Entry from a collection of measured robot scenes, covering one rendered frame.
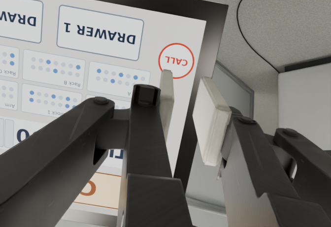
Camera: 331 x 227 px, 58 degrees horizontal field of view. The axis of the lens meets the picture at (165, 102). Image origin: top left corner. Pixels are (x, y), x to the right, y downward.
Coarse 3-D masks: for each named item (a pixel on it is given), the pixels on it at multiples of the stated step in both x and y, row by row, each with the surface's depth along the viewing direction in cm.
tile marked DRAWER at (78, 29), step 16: (64, 16) 33; (80, 16) 33; (96, 16) 32; (112, 16) 32; (128, 16) 32; (64, 32) 33; (80, 32) 33; (96, 32) 33; (112, 32) 33; (128, 32) 33; (64, 48) 34; (80, 48) 34; (96, 48) 34; (112, 48) 34; (128, 48) 33
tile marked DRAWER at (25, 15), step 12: (0, 0) 32; (12, 0) 32; (24, 0) 32; (36, 0) 32; (0, 12) 32; (12, 12) 32; (24, 12) 32; (36, 12) 32; (0, 24) 33; (12, 24) 33; (24, 24) 33; (36, 24) 33; (0, 36) 33; (12, 36) 33; (24, 36) 33; (36, 36) 33
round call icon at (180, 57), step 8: (160, 40) 33; (168, 40) 33; (160, 48) 33; (168, 48) 33; (176, 48) 33; (184, 48) 33; (192, 48) 33; (160, 56) 34; (168, 56) 34; (176, 56) 34; (184, 56) 34; (192, 56) 34; (160, 64) 34; (168, 64) 34; (176, 64) 34; (184, 64) 34; (192, 64) 34; (160, 72) 34; (176, 72) 34; (184, 72) 34; (192, 72) 34; (176, 80) 34; (184, 80) 34
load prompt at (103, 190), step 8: (96, 176) 38; (104, 176) 38; (112, 176) 38; (120, 176) 38; (88, 184) 39; (96, 184) 39; (104, 184) 39; (112, 184) 39; (88, 192) 39; (96, 192) 39; (104, 192) 39; (112, 192) 39; (80, 200) 39; (88, 200) 39; (96, 200) 39; (104, 200) 39; (112, 200) 39; (112, 208) 40
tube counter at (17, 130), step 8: (0, 120) 36; (8, 120) 36; (16, 120) 36; (24, 120) 36; (0, 128) 36; (8, 128) 36; (16, 128) 36; (24, 128) 36; (32, 128) 36; (40, 128) 36; (0, 136) 37; (8, 136) 37; (16, 136) 37; (24, 136) 37; (0, 144) 37; (8, 144) 37
